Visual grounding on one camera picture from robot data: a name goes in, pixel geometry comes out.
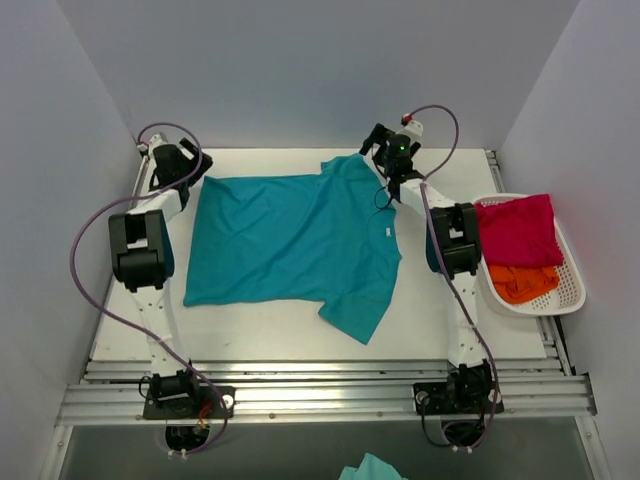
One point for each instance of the white plastic basket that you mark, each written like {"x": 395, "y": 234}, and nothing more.
{"x": 568, "y": 297}

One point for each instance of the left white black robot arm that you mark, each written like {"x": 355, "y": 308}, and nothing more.
{"x": 143, "y": 262}

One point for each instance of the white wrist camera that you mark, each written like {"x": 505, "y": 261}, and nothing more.
{"x": 146, "y": 147}
{"x": 410, "y": 127}

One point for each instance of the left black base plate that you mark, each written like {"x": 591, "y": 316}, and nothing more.
{"x": 206, "y": 405}

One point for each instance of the teal t shirt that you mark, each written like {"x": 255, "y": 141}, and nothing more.
{"x": 312, "y": 237}

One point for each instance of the aluminium rail frame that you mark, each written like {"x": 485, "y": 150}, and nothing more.
{"x": 295, "y": 373}

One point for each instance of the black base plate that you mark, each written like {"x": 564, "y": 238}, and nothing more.
{"x": 448, "y": 398}
{"x": 206, "y": 405}

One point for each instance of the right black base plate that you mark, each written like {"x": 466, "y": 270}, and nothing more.
{"x": 448, "y": 398}

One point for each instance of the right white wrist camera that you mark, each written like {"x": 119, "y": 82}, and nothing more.
{"x": 410, "y": 127}

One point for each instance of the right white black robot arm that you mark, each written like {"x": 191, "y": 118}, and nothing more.
{"x": 453, "y": 252}

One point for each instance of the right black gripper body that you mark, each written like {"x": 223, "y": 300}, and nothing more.
{"x": 378, "y": 138}

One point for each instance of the light teal cloth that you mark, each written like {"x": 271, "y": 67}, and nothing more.
{"x": 370, "y": 468}

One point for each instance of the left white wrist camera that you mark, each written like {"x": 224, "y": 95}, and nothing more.
{"x": 146, "y": 147}

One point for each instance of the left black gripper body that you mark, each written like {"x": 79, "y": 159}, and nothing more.
{"x": 193, "y": 156}

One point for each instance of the magenta t shirt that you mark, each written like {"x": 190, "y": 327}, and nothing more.
{"x": 519, "y": 233}

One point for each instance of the orange t shirt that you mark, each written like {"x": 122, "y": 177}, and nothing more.
{"x": 518, "y": 285}

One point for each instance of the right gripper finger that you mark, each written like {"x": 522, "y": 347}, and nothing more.
{"x": 378, "y": 136}
{"x": 414, "y": 148}

